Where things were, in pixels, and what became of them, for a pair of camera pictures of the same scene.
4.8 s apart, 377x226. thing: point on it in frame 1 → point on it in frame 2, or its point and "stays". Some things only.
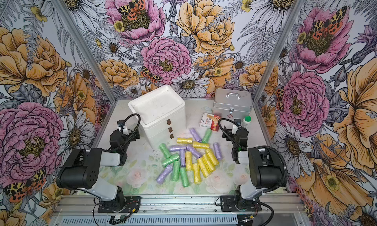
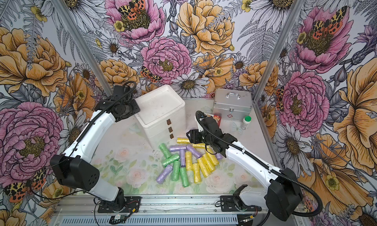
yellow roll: [204, 169] stays
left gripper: [130, 133] → [136, 108]
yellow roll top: [184, 140] stays
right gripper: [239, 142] → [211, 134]
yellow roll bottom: [197, 175] stays
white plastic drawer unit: [162, 114] stays
